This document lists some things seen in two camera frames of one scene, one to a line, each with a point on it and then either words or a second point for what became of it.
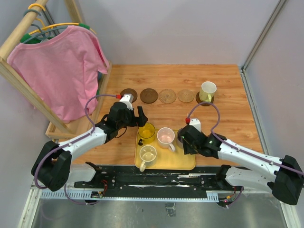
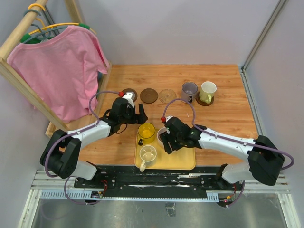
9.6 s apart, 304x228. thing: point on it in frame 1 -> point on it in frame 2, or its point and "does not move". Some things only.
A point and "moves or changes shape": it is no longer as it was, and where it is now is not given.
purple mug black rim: x=179 y=141 moves or changes shape
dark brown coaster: x=129 y=91 does not move
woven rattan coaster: x=167 y=96 does not move
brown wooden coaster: x=148 y=95 does not move
